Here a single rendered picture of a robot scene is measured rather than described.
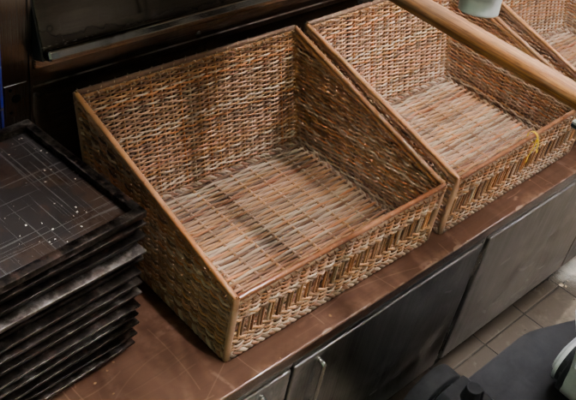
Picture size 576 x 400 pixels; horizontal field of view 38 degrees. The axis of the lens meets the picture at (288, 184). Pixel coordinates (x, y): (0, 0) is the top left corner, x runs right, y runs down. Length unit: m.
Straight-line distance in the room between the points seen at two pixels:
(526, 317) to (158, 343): 1.39
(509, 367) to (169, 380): 1.02
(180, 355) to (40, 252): 0.37
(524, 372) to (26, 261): 1.37
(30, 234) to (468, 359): 1.47
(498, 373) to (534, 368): 0.10
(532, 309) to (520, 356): 0.42
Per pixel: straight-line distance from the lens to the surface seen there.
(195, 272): 1.39
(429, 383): 2.02
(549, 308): 2.64
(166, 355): 1.44
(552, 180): 2.08
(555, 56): 2.22
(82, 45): 1.47
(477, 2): 1.35
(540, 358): 2.23
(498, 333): 2.49
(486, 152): 2.07
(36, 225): 1.21
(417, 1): 1.20
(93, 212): 1.23
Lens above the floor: 1.68
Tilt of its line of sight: 38 degrees down
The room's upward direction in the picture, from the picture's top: 12 degrees clockwise
